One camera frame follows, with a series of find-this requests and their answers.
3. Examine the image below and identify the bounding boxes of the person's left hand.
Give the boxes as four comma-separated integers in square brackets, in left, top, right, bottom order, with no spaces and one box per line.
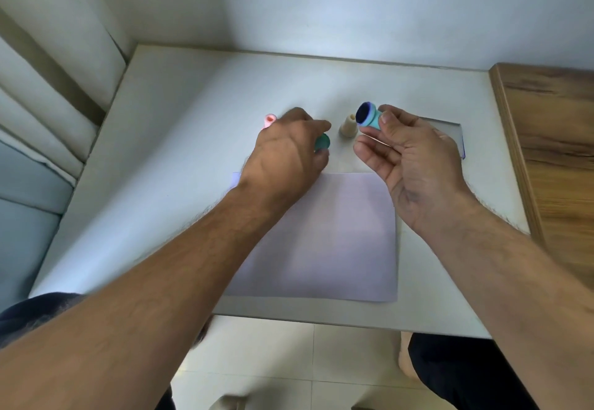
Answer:
[240,107,332,209]

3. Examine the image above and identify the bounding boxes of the person's right hand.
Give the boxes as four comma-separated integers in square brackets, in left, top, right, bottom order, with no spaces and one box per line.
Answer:
[354,104,480,239]

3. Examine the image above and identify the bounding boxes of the teal stamp with blue pad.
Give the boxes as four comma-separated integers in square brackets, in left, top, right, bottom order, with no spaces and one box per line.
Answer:
[356,101,382,131]

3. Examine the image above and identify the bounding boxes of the person's right forearm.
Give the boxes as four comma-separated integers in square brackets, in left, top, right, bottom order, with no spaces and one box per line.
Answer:
[420,192,594,410]

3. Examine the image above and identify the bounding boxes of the person's left forearm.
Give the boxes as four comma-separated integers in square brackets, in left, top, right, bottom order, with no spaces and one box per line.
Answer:
[0,183,299,410]

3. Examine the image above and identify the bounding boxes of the clear plastic sheet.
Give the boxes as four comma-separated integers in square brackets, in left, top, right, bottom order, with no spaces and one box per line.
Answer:
[417,116,467,160]

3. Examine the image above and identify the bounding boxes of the white paper sheet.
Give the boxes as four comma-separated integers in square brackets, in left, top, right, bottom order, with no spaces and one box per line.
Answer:
[223,171,399,304]

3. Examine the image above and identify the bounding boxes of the brown wooden cabinet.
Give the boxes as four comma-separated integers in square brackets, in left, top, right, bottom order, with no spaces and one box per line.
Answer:
[489,63,594,291]

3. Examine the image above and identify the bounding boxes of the person's bare foot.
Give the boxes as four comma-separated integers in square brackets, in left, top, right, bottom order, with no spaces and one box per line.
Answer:
[398,331,421,382]

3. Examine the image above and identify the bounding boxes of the dark trousers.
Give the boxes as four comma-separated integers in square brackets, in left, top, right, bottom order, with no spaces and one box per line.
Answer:
[0,291,540,410]

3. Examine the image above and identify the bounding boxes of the white curtain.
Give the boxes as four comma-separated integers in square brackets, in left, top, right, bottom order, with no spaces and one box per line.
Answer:
[0,0,135,180]

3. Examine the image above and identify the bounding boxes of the grey blue cushion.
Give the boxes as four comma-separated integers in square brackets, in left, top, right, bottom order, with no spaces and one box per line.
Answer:
[0,140,78,314]

